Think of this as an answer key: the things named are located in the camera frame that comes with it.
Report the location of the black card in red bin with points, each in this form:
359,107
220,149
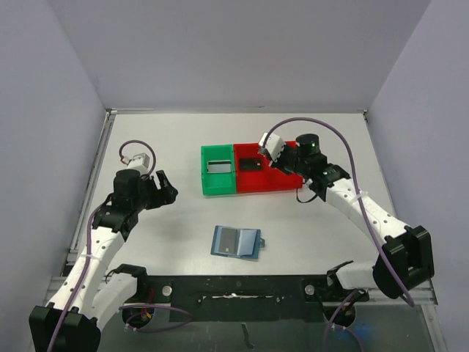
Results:
250,164

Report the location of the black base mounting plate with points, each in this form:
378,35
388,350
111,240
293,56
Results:
253,298

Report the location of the green plastic bin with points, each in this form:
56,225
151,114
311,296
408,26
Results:
218,174

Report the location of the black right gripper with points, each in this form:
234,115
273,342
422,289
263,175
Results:
283,160

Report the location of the blue leather card holder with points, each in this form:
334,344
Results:
249,243

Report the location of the dark grey credit card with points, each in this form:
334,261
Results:
228,240

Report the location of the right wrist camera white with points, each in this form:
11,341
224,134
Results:
271,146

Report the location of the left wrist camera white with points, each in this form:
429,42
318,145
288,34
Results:
140,163

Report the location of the middle red plastic bin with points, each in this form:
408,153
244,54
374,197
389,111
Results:
266,180

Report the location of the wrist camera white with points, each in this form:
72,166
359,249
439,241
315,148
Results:
271,146
140,163

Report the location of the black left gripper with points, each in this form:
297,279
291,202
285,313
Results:
163,196

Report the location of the silver card in green bin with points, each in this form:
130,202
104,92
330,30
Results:
219,167

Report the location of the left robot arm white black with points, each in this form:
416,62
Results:
75,316

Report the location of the red plastic bin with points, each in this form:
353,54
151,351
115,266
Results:
266,180
290,144

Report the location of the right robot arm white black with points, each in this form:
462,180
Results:
405,256

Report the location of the right red plastic bin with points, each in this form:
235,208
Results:
290,144

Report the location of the aluminium rail left edge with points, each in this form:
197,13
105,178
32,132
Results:
80,230

